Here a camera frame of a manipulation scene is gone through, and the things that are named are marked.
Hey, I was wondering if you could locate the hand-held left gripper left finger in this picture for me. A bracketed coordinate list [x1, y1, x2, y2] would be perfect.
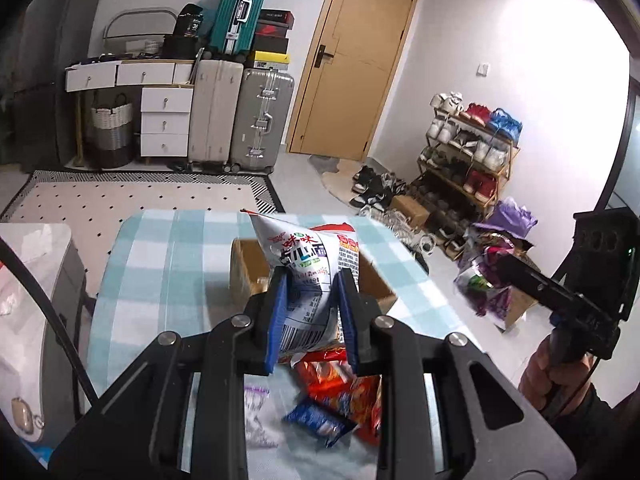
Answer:
[47, 267, 291, 480]

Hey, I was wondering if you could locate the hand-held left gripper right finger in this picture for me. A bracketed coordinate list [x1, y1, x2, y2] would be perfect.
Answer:
[334, 269, 578, 480]

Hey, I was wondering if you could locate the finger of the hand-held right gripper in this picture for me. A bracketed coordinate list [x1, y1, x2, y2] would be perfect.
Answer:
[492, 255, 577, 312]

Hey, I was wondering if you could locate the purple snack packet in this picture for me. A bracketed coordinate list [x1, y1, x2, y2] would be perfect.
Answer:
[454, 255, 506, 317]

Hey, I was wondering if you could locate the white red-edged snack packet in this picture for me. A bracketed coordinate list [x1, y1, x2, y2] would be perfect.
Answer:
[240, 208, 373, 356]

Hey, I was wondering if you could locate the red cone snack bag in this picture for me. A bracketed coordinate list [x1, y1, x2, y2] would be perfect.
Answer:
[295, 347, 383, 446]

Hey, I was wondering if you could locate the clear plastic packet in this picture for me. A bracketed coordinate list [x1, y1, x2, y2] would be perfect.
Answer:
[244, 382, 281, 448]

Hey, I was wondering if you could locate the blue snack packet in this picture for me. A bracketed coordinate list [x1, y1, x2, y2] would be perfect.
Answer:
[284, 396, 358, 448]

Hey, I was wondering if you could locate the person's right forearm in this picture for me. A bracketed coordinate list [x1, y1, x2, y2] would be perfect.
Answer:
[540, 382, 640, 480]

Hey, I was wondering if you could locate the person's right hand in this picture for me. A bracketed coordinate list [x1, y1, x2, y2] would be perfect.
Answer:
[519, 332, 596, 411]

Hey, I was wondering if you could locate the cardboard box with trash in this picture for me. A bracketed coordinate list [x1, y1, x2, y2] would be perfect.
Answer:
[470, 240, 538, 331]

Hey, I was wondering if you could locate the purple plastic bag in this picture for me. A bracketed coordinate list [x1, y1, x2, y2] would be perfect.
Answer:
[475, 197, 538, 241]

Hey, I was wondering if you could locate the small brown cardboard box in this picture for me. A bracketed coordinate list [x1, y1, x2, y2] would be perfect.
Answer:
[390, 195, 431, 228]

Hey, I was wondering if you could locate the pile of sneakers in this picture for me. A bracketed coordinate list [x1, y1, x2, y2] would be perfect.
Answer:
[350, 165, 451, 256]

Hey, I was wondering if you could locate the beige round rug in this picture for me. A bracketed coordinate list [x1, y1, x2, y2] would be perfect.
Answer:
[320, 160, 381, 206]

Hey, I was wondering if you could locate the wooden shoe rack with shoes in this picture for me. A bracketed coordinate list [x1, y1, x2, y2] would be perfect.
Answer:
[425, 91, 523, 241]

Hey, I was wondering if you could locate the black and white patterned rug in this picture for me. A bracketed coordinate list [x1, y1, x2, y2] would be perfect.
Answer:
[0, 170, 286, 226]

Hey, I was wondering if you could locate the grey suitcase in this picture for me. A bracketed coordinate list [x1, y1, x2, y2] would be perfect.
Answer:
[229, 67, 296, 175]

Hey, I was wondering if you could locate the beige suitcase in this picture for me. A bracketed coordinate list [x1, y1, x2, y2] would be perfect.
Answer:
[187, 59, 245, 171]

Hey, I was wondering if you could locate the white desk with drawers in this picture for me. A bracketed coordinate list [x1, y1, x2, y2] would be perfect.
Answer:
[65, 57, 196, 161]

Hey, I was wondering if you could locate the wooden door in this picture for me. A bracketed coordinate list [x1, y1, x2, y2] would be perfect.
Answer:
[286, 0, 422, 162]

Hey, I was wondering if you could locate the woven laundry basket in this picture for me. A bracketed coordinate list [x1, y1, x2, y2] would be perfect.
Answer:
[89, 95, 135, 168]

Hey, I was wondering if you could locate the yellow and black shoe box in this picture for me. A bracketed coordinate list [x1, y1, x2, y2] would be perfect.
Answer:
[247, 50, 291, 68]

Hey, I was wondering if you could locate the small beige case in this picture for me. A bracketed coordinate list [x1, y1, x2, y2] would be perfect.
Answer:
[10, 396, 47, 445]

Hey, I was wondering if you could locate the black paper bag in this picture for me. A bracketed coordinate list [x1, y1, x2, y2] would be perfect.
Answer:
[176, 4, 205, 38]

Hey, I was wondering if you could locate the teal suitcase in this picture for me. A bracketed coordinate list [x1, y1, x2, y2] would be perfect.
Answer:
[209, 0, 271, 56]

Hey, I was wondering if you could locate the dark refrigerator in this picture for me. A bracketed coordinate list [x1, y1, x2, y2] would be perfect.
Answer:
[10, 0, 103, 166]

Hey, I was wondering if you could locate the black cable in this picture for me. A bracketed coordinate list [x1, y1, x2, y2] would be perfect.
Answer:
[0, 237, 98, 406]

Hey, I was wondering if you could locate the grey curved metal frame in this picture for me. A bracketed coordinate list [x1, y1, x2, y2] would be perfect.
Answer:
[102, 7, 177, 53]

